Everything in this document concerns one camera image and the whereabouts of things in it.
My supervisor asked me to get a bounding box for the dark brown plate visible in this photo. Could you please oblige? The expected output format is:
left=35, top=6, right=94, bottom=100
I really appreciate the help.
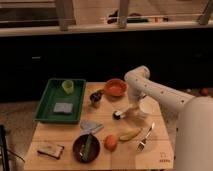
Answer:
left=72, top=134, right=100, bottom=163

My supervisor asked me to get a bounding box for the light green cup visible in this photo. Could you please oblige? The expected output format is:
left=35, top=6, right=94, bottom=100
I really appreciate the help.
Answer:
left=62, top=80, right=74, bottom=94

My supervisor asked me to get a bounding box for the orange bowl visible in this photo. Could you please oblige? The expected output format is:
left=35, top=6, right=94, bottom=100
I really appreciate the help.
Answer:
left=104, top=78, right=127, bottom=97

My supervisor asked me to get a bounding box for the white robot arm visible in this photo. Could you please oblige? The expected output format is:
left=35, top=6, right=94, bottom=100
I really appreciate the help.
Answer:
left=124, top=66, right=213, bottom=171

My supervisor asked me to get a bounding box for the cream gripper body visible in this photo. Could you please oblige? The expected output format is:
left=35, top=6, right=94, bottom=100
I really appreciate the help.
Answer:
left=129, top=93, right=146, bottom=110

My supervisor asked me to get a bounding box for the grey sponge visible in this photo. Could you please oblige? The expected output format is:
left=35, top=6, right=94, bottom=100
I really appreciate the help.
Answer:
left=53, top=103, right=73, bottom=114

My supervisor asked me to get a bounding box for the silver fork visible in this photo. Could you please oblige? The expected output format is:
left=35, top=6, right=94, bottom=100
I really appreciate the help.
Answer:
left=138, top=122, right=155, bottom=151

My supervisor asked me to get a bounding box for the orange fruit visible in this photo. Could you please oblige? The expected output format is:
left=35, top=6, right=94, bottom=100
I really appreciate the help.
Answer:
left=104, top=135, right=117, bottom=151

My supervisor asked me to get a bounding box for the yellow banana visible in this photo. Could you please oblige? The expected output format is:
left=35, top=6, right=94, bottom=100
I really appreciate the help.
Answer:
left=119, top=128, right=142, bottom=141

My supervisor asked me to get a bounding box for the green plastic tray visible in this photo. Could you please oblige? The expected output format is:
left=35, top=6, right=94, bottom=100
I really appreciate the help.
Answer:
left=35, top=78, right=86, bottom=124

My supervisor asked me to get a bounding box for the small metal cup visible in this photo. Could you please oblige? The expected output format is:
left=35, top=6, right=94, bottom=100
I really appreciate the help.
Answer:
left=90, top=90, right=103, bottom=108

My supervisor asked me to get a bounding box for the grey folded cloth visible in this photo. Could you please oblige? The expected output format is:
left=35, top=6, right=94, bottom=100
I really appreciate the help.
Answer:
left=80, top=120, right=104, bottom=135

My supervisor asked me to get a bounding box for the green cucumber piece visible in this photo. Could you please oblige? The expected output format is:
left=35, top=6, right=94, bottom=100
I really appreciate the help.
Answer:
left=82, top=134, right=92, bottom=161

